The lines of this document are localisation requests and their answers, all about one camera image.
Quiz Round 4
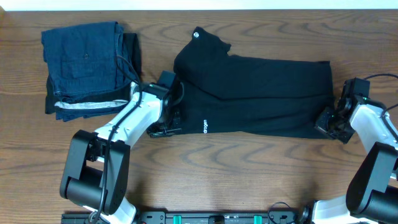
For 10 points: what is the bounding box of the black t-shirt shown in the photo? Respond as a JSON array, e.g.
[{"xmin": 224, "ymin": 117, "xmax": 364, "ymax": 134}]
[{"xmin": 173, "ymin": 27, "xmax": 335, "ymax": 139}]

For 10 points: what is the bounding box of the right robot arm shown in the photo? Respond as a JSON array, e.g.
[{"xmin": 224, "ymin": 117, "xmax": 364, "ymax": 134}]
[{"xmin": 296, "ymin": 78, "xmax": 397, "ymax": 223}]

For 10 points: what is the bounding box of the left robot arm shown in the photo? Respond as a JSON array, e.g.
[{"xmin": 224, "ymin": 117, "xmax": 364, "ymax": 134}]
[{"xmin": 60, "ymin": 82, "xmax": 185, "ymax": 223}]

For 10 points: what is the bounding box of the folded black garment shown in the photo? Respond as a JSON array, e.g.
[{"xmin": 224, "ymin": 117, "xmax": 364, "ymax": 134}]
[{"xmin": 45, "ymin": 33, "xmax": 142, "ymax": 122}]

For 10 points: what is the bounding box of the small black cable loop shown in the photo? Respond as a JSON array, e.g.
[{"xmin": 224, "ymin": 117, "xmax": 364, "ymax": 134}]
[{"xmin": 268, "ymin": 200, "xmax": 300, "ymax": 224}]

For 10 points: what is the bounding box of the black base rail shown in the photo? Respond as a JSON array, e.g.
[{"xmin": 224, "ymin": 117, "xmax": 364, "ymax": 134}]
[{"xmin": 60, "ymin": 210, "xmax": 299, "ymax": 224}]

